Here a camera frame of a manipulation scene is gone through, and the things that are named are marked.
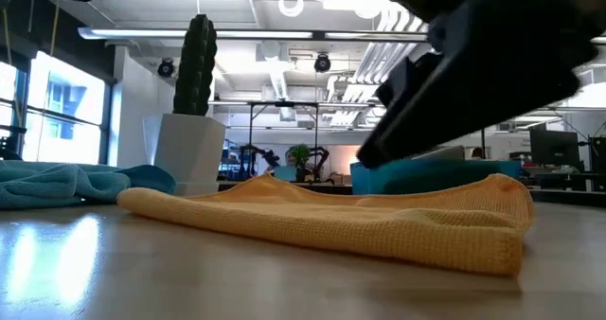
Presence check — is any white hexagonal planter pot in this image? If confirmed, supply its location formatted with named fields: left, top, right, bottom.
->
left=153, top=113, right=227, bottom=197

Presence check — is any green cactus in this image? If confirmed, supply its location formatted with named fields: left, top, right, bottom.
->
left=172, top=13, right=219, bottom=117

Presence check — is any black monitor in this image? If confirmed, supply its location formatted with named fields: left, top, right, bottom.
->
left=529, top=129, right=581, bottom=169

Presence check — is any long ceiling light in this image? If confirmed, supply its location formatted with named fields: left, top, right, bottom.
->
left=78, top=26, right=430, bottom=42

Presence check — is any orange microfiber towel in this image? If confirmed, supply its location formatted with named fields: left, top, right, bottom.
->
left=116, top=172, right=536, bottom=277

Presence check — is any teal microfiber towel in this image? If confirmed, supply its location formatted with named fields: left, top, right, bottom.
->
left=0, top=160, right=177, bottom=211

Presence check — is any white ceiling ring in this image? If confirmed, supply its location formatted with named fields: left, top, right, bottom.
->
left=277, top=0, right=305, bottom=18

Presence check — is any black lab rig frame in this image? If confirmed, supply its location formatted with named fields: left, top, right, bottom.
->
left=248, top=100, right=321, bottom=169

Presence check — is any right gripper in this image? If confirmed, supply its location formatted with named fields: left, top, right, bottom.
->
left=357, top=0, right=597, bottom=169

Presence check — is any green potted plant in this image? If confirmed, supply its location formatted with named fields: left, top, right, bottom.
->
left=287, top=143, right=313, bottom=169

